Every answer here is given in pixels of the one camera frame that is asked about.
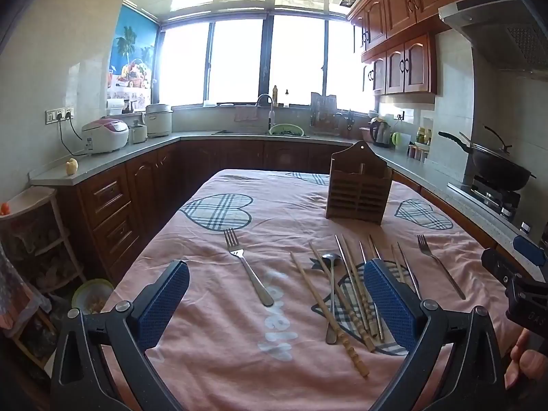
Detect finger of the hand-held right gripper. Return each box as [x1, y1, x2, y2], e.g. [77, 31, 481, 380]
[513, 235, 548, 268]
[481, 247, 524, 285]

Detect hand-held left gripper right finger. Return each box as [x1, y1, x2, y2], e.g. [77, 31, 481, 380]
[362, 258, 508, 411]

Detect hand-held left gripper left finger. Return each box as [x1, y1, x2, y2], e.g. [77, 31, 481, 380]
[50, 259, 191, 411]

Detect wooden chopstick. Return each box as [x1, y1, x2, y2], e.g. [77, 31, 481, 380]
[390, 244, 407, 284]
[290, 251, 370, 378]
[341, 235, 386, 342]
[309, 241, 376, 352]

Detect wooden utensil holder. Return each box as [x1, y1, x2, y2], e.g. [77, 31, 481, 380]
[325, 140, 392, 226]

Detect person's right hand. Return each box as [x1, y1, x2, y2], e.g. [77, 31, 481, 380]
[504, 329, 548, 391]

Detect steel fork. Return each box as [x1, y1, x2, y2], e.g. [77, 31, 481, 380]
[223, 228, 275, 308]
[417, 234, 466, 301]

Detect steel spoon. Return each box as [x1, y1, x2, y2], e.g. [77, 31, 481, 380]
[321, 252, 340, 345]

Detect gas stove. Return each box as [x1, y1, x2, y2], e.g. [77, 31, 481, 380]
[447, 175, 532, 223]

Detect pink heart print tablecloth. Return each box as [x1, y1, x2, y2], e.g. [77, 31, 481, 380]
[100, 169, 527, 411]

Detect green bowl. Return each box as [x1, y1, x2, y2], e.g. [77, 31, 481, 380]
[71, 278, 114, 315]

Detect black wok with lid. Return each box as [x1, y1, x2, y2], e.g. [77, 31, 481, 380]
[437, 126, 537, 191]

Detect wooden lower cabinets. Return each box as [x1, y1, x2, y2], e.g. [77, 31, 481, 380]
[77, 139, 429, 283]

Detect wooden cabinets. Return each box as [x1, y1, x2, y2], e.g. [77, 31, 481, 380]
[77, 139, 429, 283]
[347, 0, 506, 97]

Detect pink floral cloth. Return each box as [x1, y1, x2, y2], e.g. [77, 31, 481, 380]
[0, 244, 52, 339]

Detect grey kitchen countertop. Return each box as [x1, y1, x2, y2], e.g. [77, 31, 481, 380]
[30, 130, 548, 283]

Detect corner shelf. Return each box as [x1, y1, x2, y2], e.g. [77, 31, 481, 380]
[0, 186, 86, 369]

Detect small white cooker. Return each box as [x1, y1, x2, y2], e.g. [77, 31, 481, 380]
[128, 120, 147, 144]

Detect electric kettle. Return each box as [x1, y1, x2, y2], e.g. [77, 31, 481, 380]
[368, 117, 392, 148]

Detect pink and white rice cooker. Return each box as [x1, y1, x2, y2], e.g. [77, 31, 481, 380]
[81, 117, 130, 155]

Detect large white rice cooker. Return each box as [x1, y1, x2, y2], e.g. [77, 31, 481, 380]
[143, 103, 174, 138]

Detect kitchen sink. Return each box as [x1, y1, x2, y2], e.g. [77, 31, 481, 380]
[212, 129, 311, 138]

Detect green colander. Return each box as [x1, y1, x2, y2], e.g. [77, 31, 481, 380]
[269, 123, 304, 137]

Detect sink faucet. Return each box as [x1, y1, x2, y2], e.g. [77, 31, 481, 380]
[256, 93, 275, 131]

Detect steel range hood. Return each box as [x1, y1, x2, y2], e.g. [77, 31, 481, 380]
[439, 0, 548, 73]

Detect kitchen window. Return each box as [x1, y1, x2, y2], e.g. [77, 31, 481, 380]
[156, 11, 377, 114]

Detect wooden upper cabinets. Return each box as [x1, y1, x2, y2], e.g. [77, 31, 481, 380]
[347, 0, 506, 97]

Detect black power cable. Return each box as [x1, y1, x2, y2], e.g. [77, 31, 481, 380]
[58, 115, 88, 157]

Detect wall power socket strip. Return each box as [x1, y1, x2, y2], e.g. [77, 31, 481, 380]
[46, 106, 75, 124]

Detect tropical fruit wall poster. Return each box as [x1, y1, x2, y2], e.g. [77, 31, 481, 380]
[107, 4, 159, 100]

